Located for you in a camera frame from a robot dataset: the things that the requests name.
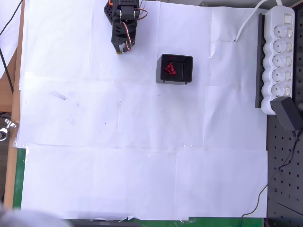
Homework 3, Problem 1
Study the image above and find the black square tray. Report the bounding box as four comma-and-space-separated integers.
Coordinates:
155, 53, 194, 86

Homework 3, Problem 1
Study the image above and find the white paper table cover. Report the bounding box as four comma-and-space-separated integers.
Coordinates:
18, 0, 269, 221

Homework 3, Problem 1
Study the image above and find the plain white sheet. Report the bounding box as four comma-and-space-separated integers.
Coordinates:
0, 0, 23, 79

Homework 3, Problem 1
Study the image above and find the black power strip tray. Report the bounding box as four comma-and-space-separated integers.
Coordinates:
255, 13, 266, 110

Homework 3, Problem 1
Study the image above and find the metal clamp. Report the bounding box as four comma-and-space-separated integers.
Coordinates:
0, 118, 18, 142

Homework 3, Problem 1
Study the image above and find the white power strip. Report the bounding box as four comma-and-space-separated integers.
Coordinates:
260, 5, 296, 116

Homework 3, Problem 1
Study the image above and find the green cutting mat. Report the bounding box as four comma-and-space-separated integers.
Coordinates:
12, 148, 265, 227

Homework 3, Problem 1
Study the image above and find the dark flat device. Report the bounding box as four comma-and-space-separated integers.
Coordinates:
70, 219, 141, 227

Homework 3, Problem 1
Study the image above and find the black power adapter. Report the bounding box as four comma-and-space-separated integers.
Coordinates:
270, 96, 303, 131

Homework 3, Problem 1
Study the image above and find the blurred gray object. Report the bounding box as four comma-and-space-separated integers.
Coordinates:
0, 202, 70, 227

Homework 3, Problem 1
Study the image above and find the black pegboard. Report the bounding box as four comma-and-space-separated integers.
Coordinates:
266, 99, 303, 227

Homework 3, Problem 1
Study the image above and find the red white servo cable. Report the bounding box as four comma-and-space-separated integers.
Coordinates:
120, 0, 149, 52

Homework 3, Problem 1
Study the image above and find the white power strip cable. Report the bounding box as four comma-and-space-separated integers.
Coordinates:
234, 0, 285, 43

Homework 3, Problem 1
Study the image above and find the thin black adapter cable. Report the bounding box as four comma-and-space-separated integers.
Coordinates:
237, 129, 303, 227

